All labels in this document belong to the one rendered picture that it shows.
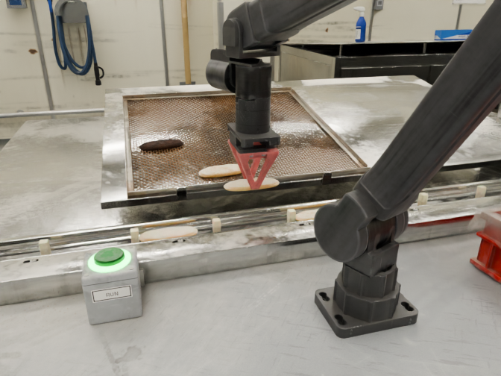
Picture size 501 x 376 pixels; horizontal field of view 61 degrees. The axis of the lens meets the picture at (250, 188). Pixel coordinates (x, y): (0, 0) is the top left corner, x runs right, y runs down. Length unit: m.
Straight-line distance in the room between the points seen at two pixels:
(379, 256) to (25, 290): 0.49
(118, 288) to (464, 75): 0.47
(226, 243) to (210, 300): 0.10
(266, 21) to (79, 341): 0.48
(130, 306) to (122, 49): 3.87
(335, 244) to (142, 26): 3.94
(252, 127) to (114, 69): 3.76
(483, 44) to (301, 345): 0.39
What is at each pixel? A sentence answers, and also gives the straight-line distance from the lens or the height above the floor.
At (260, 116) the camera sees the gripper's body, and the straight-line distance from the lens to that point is 0.68.
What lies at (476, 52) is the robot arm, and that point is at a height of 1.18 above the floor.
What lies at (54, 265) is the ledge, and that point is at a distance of 0.70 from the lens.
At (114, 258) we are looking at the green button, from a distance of 0.60.
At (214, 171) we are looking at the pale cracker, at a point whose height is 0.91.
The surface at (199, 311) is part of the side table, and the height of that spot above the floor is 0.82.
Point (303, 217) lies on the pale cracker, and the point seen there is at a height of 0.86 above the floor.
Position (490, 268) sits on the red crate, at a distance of 0.78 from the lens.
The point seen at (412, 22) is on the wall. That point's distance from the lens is 5.32.
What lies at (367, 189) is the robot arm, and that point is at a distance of 0.52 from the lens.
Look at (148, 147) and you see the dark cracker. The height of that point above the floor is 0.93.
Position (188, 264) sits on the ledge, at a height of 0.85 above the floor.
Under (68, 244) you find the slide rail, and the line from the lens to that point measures 0.77.
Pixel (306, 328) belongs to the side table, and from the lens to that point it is 0.60.
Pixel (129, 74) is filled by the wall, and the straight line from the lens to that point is 4.39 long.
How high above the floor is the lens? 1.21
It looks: 23 degrees down
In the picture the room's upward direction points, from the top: straight up
